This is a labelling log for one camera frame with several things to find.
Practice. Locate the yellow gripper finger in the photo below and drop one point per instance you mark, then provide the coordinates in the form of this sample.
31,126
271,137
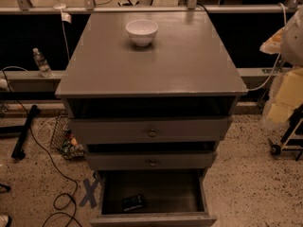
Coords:
285,96
273,44

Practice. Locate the dark blue rxbar wrapper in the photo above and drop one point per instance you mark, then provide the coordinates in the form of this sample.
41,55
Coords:
133,203

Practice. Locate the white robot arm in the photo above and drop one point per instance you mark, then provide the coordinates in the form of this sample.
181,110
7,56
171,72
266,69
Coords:
292,41

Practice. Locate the grey wooden drawer cabinet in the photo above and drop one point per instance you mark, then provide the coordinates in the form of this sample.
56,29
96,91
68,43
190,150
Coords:
184,73

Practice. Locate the grey top drawer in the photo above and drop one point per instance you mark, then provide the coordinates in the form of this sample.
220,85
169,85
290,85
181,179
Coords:
92,132

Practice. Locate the grey open bottom drawer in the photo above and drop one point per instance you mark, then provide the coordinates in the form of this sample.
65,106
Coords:
173,198

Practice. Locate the grey middle drawer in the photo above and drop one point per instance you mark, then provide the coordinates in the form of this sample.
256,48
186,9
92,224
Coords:
140,161

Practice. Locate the white ceramic bowl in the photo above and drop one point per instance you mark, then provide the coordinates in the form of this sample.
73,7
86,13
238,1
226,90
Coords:
142,31

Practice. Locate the white desk lamp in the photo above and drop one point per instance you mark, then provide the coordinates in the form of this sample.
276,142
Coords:
60,6

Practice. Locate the clear plastic water bottle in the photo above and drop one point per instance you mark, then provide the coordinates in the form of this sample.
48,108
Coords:
42,63

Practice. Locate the black metal stand bar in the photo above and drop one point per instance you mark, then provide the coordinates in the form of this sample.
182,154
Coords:
18,152

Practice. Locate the black wheeled cart frame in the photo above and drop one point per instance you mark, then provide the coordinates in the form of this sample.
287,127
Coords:
288,142

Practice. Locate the grey metal rail beam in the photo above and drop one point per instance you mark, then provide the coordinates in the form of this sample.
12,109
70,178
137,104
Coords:
209,8

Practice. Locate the wire basket with items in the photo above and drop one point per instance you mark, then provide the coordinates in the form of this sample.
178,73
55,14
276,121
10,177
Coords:
63,140

